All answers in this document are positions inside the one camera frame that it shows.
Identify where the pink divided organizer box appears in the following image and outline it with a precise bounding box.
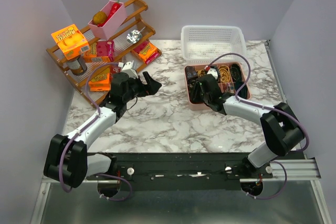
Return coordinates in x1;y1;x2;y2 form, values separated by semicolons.
185;62;245;111

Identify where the yellow rolled tie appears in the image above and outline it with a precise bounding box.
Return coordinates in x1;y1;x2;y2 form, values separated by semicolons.
219;65;231;83
197;69;207;77

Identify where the pink orange sponge box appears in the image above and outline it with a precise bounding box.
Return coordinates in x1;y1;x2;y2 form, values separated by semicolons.
83;40;114;63

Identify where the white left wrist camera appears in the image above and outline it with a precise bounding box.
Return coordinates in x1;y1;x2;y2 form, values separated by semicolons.
120;61;139;79

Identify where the dark teal rolled tie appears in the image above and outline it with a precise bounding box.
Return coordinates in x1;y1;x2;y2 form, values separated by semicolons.
234;81;248;99

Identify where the silver metal scoop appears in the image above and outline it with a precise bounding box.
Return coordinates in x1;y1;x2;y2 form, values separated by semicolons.
126;26;146;45

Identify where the red small carton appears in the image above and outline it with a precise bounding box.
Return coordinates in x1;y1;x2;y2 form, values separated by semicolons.
110;66;122;74

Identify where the brown round fruit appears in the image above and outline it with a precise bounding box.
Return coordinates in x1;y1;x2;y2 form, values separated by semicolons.
92;11;107;26

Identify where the dark glass jar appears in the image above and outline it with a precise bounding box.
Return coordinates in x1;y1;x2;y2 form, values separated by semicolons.
66;55;87;76

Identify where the black gold floral tie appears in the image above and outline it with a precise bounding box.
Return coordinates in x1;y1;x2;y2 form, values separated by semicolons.
188;80;203;104

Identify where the wooden tiered shelf rack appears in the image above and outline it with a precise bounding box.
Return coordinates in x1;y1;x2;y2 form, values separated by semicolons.
47;0;161;104

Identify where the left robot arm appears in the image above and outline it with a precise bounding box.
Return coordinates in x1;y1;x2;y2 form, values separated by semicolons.
44;72;162;193

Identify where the aluminium rail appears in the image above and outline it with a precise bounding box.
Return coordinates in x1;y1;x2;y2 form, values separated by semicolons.
240;158;321;183

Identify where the orange box bottom shelf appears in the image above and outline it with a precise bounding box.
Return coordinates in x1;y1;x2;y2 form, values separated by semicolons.
89;67;111;92

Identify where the black gold rolled tie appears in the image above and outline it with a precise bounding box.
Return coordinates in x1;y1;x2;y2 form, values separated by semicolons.
230;63;242;82

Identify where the pink rectangular bin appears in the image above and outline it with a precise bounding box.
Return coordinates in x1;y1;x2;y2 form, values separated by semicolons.
88;0;127;40

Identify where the orange pink box right shelf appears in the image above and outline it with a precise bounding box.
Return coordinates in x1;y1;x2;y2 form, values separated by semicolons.
131;40;160;65

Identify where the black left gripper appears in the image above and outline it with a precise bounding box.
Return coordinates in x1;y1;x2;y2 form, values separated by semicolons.
123;71;162;103

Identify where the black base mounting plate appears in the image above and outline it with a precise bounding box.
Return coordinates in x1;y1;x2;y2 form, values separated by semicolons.
86;153;272;191

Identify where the brown blue rolled tie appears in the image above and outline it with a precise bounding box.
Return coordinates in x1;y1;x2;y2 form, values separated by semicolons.
185;66;198;82

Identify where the white perforated plastic basket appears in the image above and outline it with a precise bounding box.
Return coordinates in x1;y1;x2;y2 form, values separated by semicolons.
181;25;247;65

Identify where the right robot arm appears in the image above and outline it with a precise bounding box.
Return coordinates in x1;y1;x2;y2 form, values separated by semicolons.
191;74;306;178

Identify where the red chili pepper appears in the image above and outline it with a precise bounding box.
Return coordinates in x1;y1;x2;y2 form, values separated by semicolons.
98;0;121;27

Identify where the colourful patterned rolled tie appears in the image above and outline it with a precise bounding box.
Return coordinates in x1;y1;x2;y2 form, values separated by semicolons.
222;82;235;94

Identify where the orange Scrub Daddy box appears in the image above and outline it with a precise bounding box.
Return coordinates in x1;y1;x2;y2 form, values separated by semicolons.
51;24;90;60

